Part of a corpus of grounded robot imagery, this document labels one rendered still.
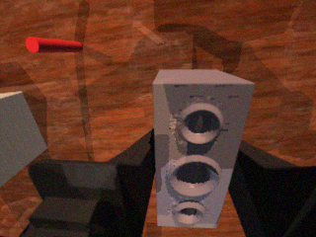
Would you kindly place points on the dark red peg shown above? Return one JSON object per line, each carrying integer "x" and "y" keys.
{"x": 52, "y": 45}

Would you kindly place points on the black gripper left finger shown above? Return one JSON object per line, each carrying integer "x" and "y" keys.
{"x": 125, "y": 181}

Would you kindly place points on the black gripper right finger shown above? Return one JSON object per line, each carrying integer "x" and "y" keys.
{"x": 272, "y": 197}

